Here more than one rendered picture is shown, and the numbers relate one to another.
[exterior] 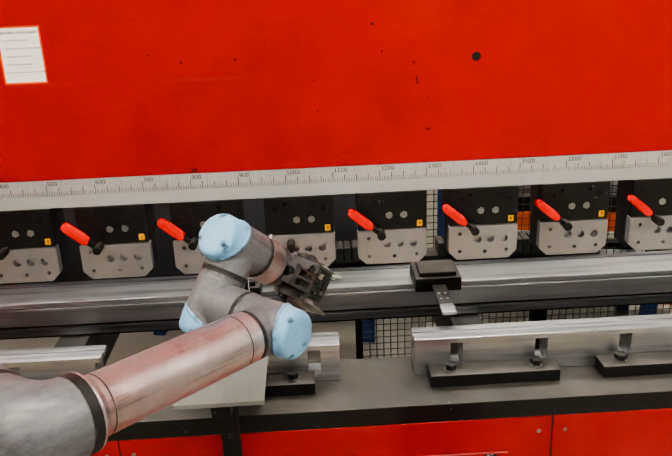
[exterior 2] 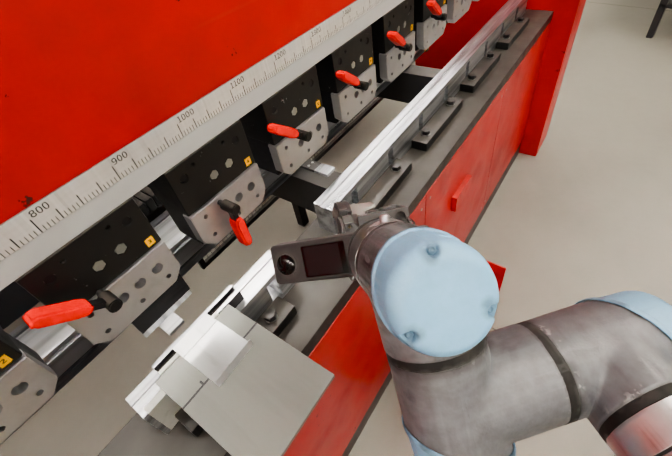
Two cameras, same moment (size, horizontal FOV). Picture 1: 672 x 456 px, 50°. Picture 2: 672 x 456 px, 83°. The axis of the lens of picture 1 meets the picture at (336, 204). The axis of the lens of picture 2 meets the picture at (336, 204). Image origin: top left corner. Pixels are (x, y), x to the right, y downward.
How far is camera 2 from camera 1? 1.07 m
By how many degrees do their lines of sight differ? 45
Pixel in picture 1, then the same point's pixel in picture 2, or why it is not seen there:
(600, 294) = not seen: hidden behind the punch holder
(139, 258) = (21, 385)
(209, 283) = (478, 389)
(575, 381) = (419, 164)
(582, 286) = not seen: hidden behind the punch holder
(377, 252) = (296, 156)
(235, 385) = (284, 387)
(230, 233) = (490, 276)
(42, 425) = not seen: outside the picture
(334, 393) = (309, 298)
